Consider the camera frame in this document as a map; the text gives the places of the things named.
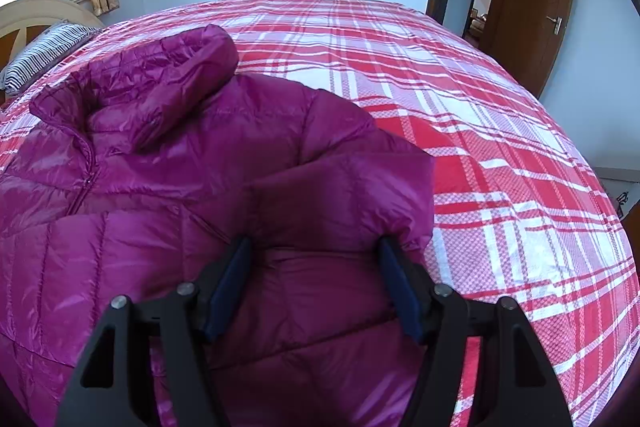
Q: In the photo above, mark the purple down jacket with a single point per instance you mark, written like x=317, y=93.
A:
x=175, y=182

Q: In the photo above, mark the striped pillow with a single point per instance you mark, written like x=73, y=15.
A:
x=40, y=54

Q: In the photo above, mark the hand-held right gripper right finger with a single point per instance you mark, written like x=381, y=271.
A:
x=400, y=292

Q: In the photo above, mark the red plaid bedsheet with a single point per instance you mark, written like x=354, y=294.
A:
x=450, y=107

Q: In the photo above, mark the cream wooden headboard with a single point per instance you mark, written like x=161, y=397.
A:
x=30, y=14

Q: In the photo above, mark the brown wooden door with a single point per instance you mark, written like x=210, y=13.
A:
x=525, y=17

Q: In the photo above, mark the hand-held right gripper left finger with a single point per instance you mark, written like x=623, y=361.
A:
x=232, y=287

